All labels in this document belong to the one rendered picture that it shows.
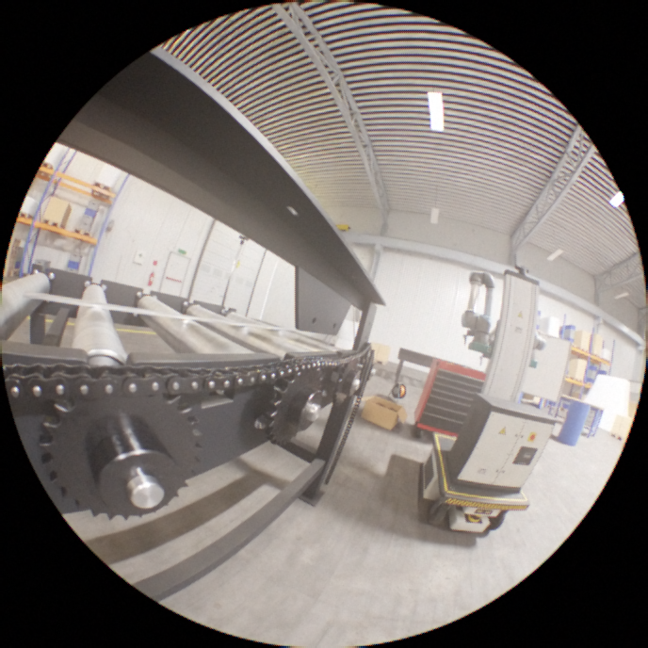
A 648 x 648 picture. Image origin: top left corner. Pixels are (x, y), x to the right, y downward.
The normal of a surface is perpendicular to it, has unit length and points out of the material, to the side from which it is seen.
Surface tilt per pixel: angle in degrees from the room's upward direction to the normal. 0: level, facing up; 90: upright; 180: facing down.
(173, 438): 90
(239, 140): 180
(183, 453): 90
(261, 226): 90
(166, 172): 90
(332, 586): 0
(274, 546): 0
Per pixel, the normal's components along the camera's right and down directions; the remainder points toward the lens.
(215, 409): 0.88, 0.25
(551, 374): -0.73, -0.19
